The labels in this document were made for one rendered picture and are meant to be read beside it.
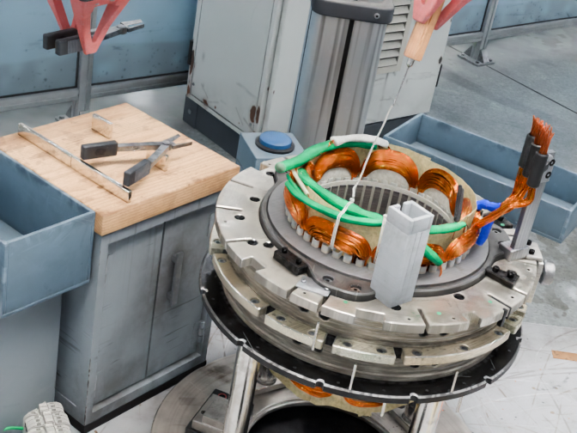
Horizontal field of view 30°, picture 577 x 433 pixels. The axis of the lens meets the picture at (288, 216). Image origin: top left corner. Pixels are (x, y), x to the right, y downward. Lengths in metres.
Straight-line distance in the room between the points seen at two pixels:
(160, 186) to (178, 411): 0.27
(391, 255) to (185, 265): 0.36
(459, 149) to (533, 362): 0.31
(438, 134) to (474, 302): 0.48
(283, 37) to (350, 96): 1.84
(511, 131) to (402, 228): 3.38
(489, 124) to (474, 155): 2.88
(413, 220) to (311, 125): 0.62
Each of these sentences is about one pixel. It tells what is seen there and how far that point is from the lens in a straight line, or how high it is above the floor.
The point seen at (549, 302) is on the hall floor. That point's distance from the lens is 3.22.
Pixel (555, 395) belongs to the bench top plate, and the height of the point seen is 0.78.
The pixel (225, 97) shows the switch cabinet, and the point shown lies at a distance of 3.57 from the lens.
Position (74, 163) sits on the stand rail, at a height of 1.07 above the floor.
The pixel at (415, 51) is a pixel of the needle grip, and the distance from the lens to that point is 0.97.
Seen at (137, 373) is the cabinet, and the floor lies 0.82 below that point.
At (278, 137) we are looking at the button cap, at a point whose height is 1.04.
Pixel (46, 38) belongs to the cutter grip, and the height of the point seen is 1.19.
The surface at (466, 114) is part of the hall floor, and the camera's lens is 4.33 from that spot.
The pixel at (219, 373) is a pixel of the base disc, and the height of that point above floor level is 0.80.
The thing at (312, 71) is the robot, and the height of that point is 1.07.
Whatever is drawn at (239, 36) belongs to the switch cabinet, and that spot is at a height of 0.41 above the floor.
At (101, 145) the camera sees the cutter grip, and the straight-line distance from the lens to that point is 1.14.
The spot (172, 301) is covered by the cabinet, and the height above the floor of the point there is 0.91.
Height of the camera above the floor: 1.61
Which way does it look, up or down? 29 degrees down
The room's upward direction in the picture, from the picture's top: 11 degrees clockwise
